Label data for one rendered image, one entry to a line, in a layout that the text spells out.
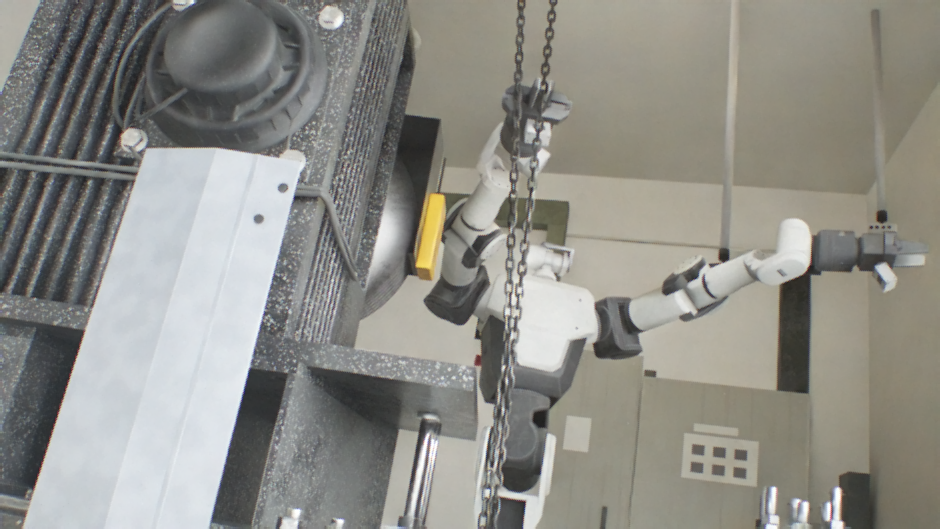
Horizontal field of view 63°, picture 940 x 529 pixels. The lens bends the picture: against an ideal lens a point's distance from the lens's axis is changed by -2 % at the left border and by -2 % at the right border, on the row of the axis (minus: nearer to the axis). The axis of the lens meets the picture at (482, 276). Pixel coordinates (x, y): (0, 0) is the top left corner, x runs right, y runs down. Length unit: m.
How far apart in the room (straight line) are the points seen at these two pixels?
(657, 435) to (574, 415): 0.42
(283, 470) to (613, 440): 3.11
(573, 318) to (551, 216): 2.60
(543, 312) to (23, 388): 1.18
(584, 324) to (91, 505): 1.34
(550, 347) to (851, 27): 2.15
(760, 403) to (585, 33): 1.95
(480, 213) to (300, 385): 0.81
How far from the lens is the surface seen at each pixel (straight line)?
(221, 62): 1.10
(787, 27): 3.56
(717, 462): 4.00
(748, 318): 4.43
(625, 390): 4.03
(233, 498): 1.39
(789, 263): 1.75
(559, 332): 1.92
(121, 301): 0.90
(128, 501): 0.84
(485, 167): 1.63
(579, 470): 3.96
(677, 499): 3.96
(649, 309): 1.96
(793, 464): 4.06
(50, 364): 1.20
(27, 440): 1.19
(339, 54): 1.16
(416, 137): 1.68
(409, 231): 1.51
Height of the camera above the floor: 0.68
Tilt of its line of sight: 20 degrees up
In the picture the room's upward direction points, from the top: 9 degrees clockwise
